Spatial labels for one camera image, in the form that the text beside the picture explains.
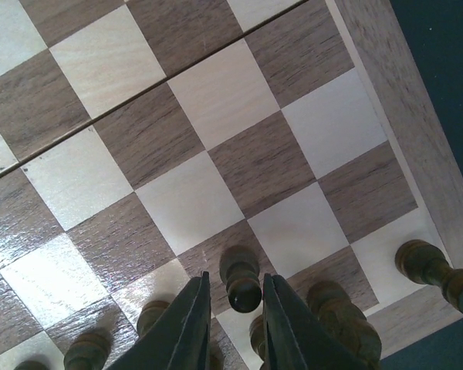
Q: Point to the dark pawn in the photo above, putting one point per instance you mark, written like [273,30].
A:
[149,315]
[31,365]
[239,271]
[89,351]

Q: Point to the wooden chess board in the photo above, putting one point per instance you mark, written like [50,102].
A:
[140,139]

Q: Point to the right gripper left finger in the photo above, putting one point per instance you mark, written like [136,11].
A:
[180,338]

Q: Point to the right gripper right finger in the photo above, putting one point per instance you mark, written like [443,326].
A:
[294,338]

